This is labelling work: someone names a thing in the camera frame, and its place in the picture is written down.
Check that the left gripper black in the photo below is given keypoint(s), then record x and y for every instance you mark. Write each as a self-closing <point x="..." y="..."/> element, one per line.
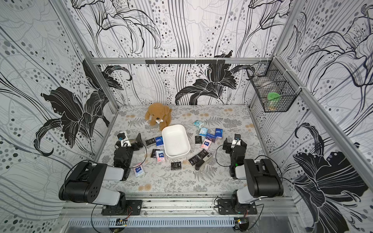
<point x="133" y="144"/>

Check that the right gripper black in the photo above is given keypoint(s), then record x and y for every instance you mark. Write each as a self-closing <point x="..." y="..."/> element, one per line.
<point x="233" y="147"/>

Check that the dark blue tissue pack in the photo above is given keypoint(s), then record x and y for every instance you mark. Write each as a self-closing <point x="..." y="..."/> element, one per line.
<point x="211" y="137"/>

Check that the pink white Tempo pack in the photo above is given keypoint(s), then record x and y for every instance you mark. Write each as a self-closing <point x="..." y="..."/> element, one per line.
<point x="206" y="144"/>

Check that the light blue tissue pack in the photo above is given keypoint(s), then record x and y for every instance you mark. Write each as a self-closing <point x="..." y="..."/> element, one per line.
<point x="203" y="131"/>

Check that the pink Tempo tissue pack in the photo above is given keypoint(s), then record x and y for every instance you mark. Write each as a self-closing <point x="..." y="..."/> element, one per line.
<point x="160" y="156"/>

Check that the teal cartoon tissue pack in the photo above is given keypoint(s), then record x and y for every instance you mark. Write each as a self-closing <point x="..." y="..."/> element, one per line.
<point x="199" y="124"/>

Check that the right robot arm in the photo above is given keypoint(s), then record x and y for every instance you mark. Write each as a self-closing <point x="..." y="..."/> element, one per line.
<point x="262" y="180"/>

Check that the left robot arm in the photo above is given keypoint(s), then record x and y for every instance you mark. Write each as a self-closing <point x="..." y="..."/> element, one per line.
<point x="84" y="182"/>

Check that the white plastic storage box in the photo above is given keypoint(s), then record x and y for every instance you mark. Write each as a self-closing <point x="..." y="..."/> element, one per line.
<point x="176" y="142"/>

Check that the black Face tissue pack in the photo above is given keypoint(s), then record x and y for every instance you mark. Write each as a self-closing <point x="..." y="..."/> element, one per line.
<point x="150" y="142"/>

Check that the white blue tissue pack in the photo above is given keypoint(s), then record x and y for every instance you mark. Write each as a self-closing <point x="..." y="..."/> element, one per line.
<point x="139" y="171"/>

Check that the blue Tempo tissue pack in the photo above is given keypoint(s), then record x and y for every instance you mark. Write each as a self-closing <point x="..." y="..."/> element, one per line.
<point x="159" y="141"/>

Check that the grey black stapler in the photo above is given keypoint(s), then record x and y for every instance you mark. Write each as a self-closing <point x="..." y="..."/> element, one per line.
<point x="203" y="162"/>

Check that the brown teddy bear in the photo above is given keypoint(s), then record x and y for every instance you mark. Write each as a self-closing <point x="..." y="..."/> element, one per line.
<point x="159" y="114"/>

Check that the black long tissue pack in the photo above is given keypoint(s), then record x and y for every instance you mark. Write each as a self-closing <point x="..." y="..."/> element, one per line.
<point x="199" y="156"/>

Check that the black square tissue pack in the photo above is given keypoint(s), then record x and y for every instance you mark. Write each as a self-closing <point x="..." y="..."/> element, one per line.
<point x="176" y="166"/>

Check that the green lidded cup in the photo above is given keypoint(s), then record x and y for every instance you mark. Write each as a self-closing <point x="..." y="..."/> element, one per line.
<point x="273" y="100"/>

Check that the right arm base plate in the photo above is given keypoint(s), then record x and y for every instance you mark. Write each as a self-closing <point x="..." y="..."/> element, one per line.
<point x="228" y="207"/>

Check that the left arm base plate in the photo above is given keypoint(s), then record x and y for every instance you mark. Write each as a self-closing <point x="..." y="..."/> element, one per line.
<point x="126" y="208"/>

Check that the black wire basket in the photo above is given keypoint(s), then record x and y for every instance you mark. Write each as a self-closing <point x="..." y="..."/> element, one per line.
<point x="270" y="76"/>

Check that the white slotted cable duct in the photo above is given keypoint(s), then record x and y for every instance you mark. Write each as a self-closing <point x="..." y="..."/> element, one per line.
<point x="172" y="222"/>

